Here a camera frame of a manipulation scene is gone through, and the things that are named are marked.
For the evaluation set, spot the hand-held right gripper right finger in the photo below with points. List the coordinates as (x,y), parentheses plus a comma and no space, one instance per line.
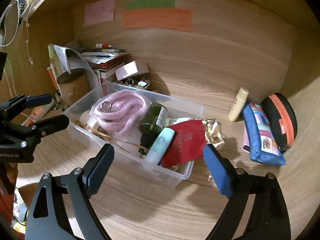
(218,173)

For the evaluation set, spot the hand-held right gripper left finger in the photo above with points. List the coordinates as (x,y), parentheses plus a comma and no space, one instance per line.
(98,171)

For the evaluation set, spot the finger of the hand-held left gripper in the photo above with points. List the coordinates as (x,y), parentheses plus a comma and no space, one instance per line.
(38,100)
(52,124)

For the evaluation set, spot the clear plastic storage box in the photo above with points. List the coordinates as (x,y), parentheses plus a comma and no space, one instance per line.
(120,162)

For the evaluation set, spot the brown twine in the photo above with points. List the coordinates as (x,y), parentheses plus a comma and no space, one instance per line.
(100,133)

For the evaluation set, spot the gold foil wrapper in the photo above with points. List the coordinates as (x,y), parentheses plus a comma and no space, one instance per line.
(212,131)

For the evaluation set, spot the red fabric pouch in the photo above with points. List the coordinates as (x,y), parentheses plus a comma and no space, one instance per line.
(186,142)

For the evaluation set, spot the pale teal tube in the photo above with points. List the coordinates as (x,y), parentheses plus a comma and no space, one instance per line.
(161,143)

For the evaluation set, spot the dark green bottle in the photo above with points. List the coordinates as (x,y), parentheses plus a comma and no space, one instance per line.
(152,120)

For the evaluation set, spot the wooden desktop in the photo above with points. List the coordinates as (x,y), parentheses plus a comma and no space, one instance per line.
(155,205)

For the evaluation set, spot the green and orange tube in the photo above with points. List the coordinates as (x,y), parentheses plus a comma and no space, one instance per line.
(38,111)

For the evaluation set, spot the bunch of metal clips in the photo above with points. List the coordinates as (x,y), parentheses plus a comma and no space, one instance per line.
(58,101)

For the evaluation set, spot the orange book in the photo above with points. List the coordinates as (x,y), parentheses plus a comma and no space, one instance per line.
(52,77)

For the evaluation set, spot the brown mug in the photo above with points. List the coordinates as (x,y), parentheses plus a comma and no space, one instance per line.
(73,90)

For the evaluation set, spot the pink flat case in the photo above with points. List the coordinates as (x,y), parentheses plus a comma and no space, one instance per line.
(245,142)

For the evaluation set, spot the handwritten white paper note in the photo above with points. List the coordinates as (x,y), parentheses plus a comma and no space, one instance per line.
(62,57)

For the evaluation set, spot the curled white paper sheet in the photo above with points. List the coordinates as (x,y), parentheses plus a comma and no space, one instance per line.
(82,62)

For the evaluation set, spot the blue patchwork pencil case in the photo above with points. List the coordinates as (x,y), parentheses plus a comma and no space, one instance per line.
(262,135)

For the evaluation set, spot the white tissue packet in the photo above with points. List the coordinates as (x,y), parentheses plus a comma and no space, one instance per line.
(180,121)

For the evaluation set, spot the cream lotion tube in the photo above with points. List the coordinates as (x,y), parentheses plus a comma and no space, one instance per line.
(238,103)

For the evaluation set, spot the stack of books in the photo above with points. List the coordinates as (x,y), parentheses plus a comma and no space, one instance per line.
(105,62)

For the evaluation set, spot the black and orange round case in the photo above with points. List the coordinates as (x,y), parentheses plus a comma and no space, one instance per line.
(283,120)

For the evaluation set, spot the red and white marker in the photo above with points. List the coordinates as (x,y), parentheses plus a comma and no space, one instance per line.
(103,45)

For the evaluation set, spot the glass bowl of trinkets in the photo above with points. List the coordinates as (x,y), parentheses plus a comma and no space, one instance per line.
(135,83)

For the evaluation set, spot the small pink and white box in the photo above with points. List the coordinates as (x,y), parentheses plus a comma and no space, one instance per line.
(128,70)

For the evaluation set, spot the pink sticky note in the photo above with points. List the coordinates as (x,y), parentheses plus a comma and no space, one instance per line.
(99,11)

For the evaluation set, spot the orange sticky note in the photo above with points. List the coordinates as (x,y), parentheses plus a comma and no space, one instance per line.
(157,20)

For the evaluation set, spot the green sticky note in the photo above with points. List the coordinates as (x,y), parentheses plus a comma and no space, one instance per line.
(150,4)

